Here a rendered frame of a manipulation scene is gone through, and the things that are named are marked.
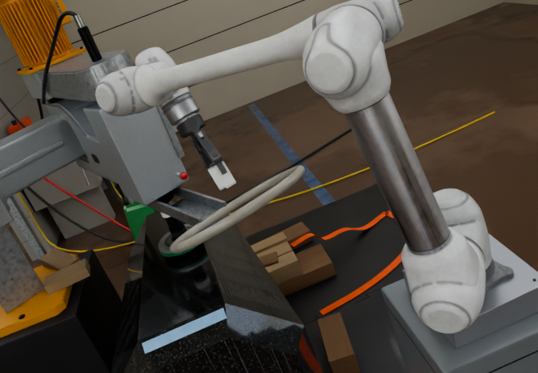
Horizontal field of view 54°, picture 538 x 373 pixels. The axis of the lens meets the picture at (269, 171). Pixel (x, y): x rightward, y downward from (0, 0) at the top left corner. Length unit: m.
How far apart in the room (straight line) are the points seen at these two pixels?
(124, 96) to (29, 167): 1.41
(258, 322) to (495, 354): 0.84
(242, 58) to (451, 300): 0.71
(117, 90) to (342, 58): 0.56
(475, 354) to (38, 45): 2.15
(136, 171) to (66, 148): 0.65
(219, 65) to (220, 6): 5.70
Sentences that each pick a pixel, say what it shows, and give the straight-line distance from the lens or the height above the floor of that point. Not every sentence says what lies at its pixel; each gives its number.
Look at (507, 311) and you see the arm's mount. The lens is 1.54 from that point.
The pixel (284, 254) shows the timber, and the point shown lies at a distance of 3.20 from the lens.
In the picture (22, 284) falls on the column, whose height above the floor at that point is 0.86.
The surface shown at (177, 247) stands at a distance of 1.57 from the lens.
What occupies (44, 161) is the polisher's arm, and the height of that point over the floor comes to 1.31.
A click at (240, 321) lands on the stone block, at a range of 1.95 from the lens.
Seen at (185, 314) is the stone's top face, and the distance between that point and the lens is 1.98.
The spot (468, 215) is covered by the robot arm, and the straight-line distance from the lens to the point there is 1.41.
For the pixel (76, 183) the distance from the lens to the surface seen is 5.04.
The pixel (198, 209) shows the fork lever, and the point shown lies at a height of 1.06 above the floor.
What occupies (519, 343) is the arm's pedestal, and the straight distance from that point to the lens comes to 1.54.
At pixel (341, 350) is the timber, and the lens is 2.57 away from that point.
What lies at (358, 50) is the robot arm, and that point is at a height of 1.65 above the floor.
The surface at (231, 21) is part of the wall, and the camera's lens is 6.99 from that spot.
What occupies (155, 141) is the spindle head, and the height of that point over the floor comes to 1.32.
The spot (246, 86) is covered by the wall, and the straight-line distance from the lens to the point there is 7.13.
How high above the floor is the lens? 1.88
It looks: 23 degrees down
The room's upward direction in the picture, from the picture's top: 20 degrees counter-clockwise
